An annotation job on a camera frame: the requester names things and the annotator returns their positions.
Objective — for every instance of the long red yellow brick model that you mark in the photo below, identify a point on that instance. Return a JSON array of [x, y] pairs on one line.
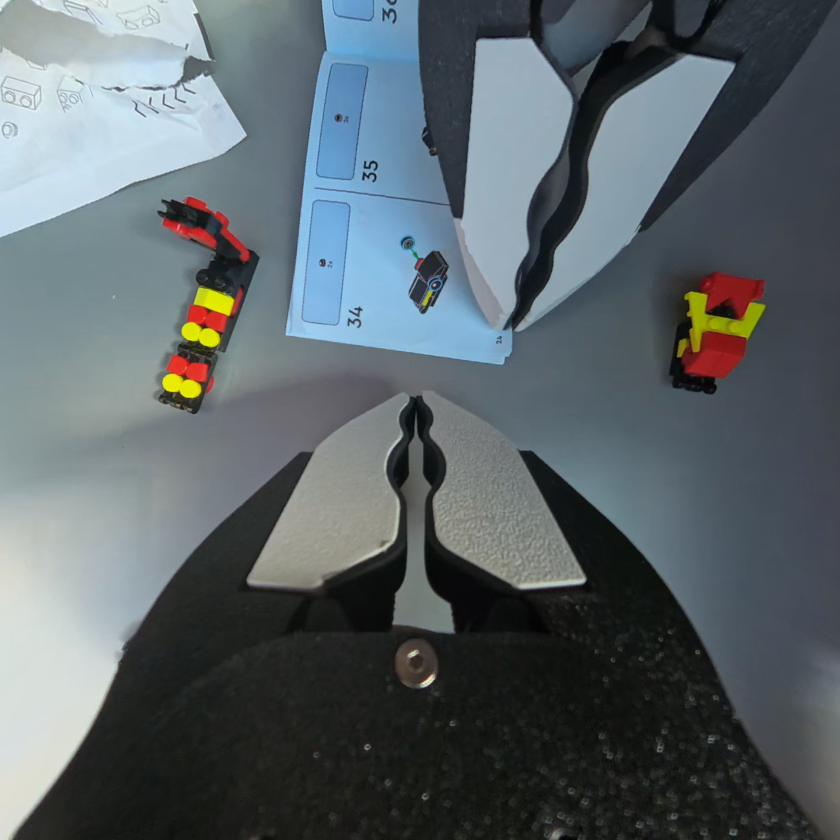
[[210, 302]]

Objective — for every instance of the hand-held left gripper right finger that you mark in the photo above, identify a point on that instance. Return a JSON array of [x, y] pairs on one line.
[[505, 518]]

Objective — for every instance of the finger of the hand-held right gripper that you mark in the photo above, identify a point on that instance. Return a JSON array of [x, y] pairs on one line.
[[636, 151], [505, 151]]

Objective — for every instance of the torn white paper bag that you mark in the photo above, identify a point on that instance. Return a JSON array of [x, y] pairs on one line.
[[79, 151]]

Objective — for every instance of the blue instruction booklet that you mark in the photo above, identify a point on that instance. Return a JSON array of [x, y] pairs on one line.
[[387, 210]]

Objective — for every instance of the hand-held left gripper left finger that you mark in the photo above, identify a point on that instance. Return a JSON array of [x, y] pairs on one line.
[[334, 512]]

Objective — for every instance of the small red yellow brick model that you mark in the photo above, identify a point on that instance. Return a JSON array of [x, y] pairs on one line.
[[718, 341]]

